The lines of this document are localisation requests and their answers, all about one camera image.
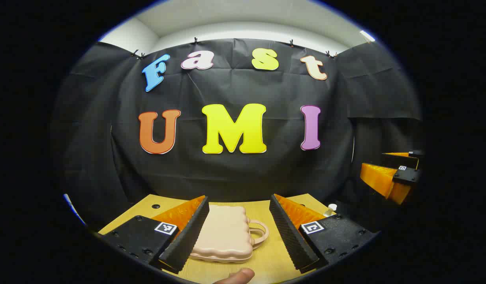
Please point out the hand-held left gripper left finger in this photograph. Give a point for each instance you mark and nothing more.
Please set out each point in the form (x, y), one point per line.
(187, 236)

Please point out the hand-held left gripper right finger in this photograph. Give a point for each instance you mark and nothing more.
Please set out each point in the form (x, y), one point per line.
(290, 236)

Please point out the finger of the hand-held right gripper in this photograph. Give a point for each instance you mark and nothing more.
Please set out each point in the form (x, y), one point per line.
(398, 161)
(406, 175)

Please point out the white pump bottle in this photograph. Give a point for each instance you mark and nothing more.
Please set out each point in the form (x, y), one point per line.
(332, 208)

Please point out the black backdrop cloth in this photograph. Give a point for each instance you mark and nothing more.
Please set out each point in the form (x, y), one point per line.
(227, 177)

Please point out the ceiling light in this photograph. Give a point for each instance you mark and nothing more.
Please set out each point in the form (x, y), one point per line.
(367, 36)

